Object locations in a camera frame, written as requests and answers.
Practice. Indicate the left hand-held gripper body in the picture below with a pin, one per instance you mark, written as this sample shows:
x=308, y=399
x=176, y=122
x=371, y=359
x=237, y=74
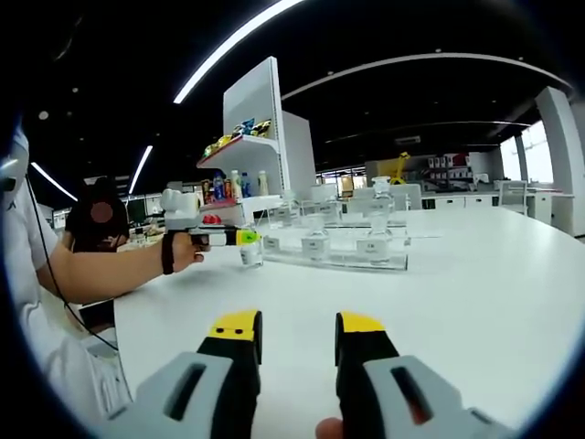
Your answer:
x=183, y=206

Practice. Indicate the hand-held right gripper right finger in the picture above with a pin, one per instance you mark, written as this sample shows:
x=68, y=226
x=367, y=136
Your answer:
x=375, y=393

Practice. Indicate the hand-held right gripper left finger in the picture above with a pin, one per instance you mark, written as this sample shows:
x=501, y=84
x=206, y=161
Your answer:
x=228, y=393

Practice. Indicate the clear acrylic reagent rack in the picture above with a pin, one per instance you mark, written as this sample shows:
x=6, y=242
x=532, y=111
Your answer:
x=347, y=260

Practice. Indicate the person's left hand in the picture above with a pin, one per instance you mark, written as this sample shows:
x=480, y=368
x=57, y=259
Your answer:
x=183, y=256

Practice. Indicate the person's right hand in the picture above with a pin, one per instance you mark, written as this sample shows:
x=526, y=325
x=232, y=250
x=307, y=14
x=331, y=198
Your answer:
x=328, y=430

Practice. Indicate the red round objects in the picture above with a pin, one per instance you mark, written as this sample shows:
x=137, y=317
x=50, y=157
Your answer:
x=211, y=220

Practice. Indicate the row of drink bottles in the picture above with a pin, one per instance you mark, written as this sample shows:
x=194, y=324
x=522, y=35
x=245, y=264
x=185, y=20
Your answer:
x=235, y=185

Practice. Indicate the short ceiling light strip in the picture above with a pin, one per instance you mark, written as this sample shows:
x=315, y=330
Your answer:
x=141, y=169

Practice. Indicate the pile of snack packets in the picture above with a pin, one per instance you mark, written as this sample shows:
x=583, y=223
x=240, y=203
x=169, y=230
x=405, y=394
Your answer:
x=237, y=135

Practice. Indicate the white shelf unit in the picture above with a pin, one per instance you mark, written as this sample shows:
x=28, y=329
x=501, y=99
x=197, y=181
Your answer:
x=297, y=151

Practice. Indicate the long ceiling light strip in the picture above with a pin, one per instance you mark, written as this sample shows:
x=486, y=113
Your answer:
x=228, y=50

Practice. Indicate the white worn device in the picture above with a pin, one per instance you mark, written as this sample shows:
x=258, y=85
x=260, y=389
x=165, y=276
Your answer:
x=16, y=160

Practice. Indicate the white low partition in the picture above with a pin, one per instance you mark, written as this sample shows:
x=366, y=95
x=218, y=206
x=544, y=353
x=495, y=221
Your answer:
x=411, y=194

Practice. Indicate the white cabinet row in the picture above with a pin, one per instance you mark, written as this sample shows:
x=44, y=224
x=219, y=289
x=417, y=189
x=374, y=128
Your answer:
x=480, y=201

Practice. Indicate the white office chair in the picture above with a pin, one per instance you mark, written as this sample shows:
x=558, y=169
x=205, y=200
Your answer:
x=512, y=196

